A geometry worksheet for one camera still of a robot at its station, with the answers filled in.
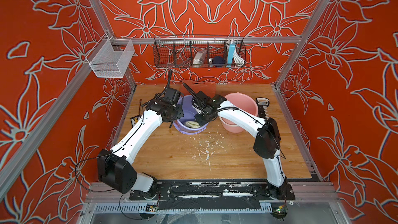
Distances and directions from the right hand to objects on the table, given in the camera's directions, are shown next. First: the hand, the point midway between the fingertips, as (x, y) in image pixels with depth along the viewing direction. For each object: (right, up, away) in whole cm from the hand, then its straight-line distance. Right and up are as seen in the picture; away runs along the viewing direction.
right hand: (196, 121), depth 85 cm
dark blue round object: (+14, +36, +10) cm, 40 cm away
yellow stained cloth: (-2, -1, -4) cm, 5 cm away
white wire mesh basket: (-53, +38, +8) cm, 66 cm away
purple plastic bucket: (-5, +4, +13) cm, 14 cm away
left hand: (-10, +5, -4) cm, 12 cm away
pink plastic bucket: (+28, +11, +4) cm, 31 cm away
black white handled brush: (+47, +10, +22) cm, 53 cm away
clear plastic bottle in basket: (+1, +37, +7) cm, 38 cm away
